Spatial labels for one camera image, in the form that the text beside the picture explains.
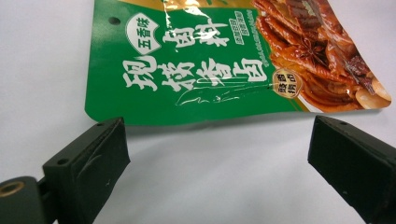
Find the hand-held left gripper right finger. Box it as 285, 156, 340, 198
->
307, 115, 396, 224

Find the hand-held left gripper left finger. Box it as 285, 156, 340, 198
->
42, 117, 132, 224

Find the green seasoning packet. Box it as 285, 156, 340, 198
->
84, 0, 392, 127

